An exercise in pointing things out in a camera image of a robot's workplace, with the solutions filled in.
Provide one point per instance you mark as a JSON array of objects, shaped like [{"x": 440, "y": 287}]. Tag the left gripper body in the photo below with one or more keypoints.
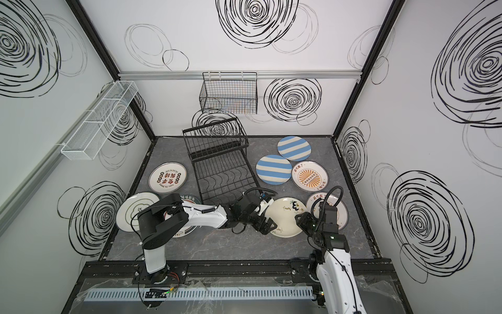
[{"x": 253, "y": 219}]

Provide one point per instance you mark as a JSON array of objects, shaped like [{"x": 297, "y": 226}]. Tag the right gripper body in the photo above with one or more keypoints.
[{"x": 320, "y": 229}]

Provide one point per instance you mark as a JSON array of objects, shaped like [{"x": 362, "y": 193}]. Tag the orange sunburst plate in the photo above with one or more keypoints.
[
  {"x": 310, "y": 176},
  {"x": 342, "y": 212}
]

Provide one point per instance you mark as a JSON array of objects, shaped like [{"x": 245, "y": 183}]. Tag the cream floral plate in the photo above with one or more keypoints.
[{"x": 283, "y": 212}]

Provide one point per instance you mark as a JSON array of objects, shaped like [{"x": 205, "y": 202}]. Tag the black wire dish rack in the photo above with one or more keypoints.
[{"x": 217, "y": 149}]

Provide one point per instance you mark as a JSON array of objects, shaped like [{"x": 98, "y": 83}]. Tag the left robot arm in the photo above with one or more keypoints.
[{"x": 160, "y": 222}]

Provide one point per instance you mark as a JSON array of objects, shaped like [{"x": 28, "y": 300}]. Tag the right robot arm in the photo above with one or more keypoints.
[{"x": 331, "y": 263}]

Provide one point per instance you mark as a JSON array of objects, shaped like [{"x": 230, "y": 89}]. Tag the near blue striped plate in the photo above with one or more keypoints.
[{"x": 274, "y": 169}]

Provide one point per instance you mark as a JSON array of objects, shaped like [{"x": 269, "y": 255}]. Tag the blue striped plate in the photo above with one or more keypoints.
[
  {"x": 294, "y": 148},
  {"x": 274, "y": 169}
]

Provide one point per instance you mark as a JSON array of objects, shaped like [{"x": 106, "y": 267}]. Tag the red green rimmed plate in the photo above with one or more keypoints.
[{"x": 184, "y": 231}]

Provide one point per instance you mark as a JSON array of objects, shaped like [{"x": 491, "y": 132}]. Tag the far blue striped plate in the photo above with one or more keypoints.
[{"x": 294, "y": 148}]

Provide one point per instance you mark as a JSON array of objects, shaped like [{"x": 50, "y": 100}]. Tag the white plate red characters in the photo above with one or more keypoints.
[{"x": 168, "y": 178}]

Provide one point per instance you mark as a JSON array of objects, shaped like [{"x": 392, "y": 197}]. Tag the white plate black outline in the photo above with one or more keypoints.
[{"x": 126, "y": 219}]

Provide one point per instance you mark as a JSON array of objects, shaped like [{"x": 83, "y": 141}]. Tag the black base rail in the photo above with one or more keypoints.
[{"x": 296, "y": 270}]

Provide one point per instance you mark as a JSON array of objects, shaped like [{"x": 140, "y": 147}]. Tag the white slotted cable duct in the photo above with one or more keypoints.
[{"x": 199, "y": 294}]

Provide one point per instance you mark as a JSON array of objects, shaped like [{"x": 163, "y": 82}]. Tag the black wire wall basket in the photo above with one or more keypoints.
[{"x": 230, "y": 91}]

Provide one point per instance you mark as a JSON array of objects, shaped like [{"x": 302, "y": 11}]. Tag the white mesh wall shelf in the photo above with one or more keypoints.
[{"x": 109, "y": 120}]

